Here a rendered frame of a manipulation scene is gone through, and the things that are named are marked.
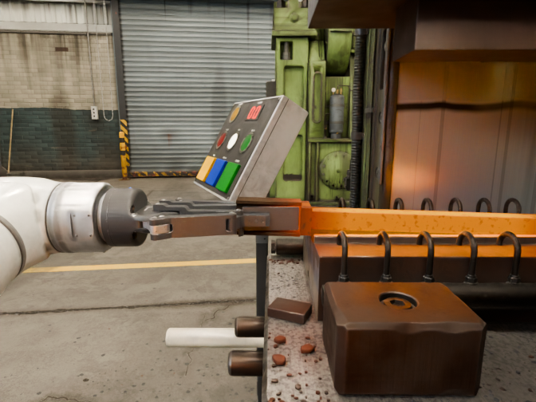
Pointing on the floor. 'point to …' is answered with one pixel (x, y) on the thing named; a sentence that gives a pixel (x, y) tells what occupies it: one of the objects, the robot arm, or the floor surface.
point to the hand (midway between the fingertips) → (270, 215)
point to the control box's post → (261, 288)
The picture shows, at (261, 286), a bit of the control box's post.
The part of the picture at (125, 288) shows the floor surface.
